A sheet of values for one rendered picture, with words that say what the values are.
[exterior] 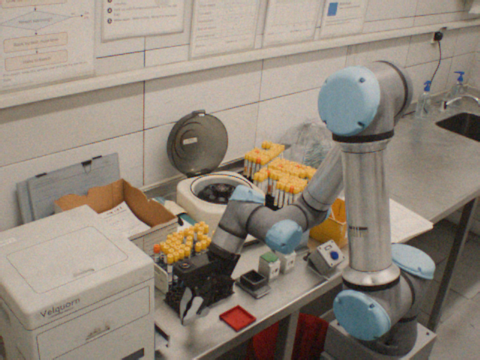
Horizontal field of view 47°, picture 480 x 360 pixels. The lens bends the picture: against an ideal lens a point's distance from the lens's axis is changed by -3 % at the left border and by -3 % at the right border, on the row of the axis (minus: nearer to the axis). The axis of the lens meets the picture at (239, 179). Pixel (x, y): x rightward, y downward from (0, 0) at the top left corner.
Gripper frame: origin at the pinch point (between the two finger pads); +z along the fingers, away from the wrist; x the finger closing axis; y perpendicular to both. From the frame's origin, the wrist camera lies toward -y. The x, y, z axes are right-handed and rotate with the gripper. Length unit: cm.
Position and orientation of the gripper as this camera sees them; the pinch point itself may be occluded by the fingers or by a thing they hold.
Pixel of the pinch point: (183, 320)
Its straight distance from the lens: 139.0
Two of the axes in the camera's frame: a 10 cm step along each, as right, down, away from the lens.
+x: -6.8, -3.8, 6.3
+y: 5.9, 2.2, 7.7
